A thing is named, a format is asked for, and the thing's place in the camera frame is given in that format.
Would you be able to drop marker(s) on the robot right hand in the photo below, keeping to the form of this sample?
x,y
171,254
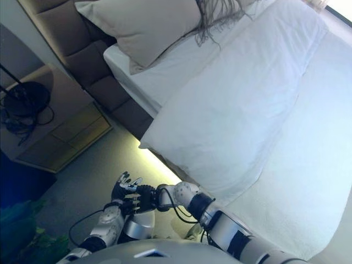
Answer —
x,y
145,198

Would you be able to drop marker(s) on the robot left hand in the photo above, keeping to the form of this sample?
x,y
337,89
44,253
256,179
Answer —
x,y
118,189

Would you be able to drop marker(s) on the white duvet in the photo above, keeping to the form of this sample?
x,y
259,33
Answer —
x,y
233,110

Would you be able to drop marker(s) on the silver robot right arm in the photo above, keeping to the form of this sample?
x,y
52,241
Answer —
x,y
228,228

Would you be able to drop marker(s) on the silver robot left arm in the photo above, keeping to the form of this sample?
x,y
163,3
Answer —
x,y
110,222

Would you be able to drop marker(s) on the pale robot torso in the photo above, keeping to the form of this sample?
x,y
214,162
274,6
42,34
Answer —
x,y
154,251

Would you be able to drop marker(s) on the wooden nightstand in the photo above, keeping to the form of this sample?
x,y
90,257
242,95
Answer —
x,y
68,132

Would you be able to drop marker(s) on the black box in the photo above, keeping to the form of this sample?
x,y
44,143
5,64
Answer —
x,y
22,181

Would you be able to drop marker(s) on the green leafy plant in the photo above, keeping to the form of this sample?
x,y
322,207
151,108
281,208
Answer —
x,y
33,242

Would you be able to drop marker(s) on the white fitted sheet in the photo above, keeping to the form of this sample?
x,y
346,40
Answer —
x,y
165,77

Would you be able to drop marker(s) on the black lamp base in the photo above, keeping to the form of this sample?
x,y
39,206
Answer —
x,y
27,97

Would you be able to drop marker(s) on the beige pillow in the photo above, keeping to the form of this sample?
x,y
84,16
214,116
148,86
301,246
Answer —
x,y
143,30

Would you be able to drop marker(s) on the grey fringed throw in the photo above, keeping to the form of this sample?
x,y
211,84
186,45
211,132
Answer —
x,y
217,16

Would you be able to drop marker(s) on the brown upholstered bed frame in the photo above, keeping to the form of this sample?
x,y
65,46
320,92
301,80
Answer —
x,y
90,63

